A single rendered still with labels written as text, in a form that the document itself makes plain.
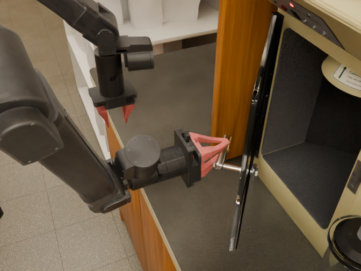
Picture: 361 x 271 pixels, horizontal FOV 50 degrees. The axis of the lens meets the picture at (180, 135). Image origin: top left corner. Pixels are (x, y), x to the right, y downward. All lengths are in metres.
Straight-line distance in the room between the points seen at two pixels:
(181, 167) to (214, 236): 0.28
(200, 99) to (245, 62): 0.43
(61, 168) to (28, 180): 2.00
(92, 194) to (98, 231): 1.52
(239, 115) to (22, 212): 1.59
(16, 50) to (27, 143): 0.08
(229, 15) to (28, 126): 0.60
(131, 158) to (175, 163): 0.11
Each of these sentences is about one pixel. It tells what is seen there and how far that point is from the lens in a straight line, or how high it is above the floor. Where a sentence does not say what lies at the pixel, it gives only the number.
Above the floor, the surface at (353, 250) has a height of 1.18.
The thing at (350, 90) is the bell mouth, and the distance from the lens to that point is 0.74.
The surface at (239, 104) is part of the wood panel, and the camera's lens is 0.98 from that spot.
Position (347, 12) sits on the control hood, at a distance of 0.53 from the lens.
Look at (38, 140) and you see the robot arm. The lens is 0.33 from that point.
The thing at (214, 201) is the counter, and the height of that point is 0.94.
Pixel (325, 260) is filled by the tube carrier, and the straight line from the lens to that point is 0.74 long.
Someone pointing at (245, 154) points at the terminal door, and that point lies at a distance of 0.62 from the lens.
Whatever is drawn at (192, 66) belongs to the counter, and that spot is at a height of 0.94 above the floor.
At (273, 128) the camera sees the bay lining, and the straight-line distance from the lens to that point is 0.97.
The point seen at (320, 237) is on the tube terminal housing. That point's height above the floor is 0.99.
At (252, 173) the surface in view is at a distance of 0.70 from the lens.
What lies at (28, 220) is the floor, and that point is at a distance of 2.27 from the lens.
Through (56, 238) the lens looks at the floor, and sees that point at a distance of 2.15.
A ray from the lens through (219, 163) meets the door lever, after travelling 0.70.
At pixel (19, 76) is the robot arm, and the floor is 1.54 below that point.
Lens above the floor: 1.70
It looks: 41 degrees down
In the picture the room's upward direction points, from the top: straight up
